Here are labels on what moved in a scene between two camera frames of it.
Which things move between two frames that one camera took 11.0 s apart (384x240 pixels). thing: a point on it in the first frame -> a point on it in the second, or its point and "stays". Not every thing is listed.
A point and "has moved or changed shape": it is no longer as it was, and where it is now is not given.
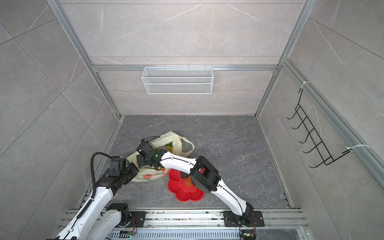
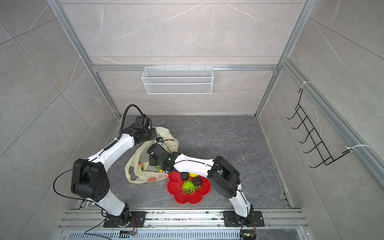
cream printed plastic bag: (170, 142) has moved or changed shape
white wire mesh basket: (177, 80) stays
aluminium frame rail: (59, 10) stays
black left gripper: (134, 170) -> (154, 133)
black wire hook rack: (322, 150) stays
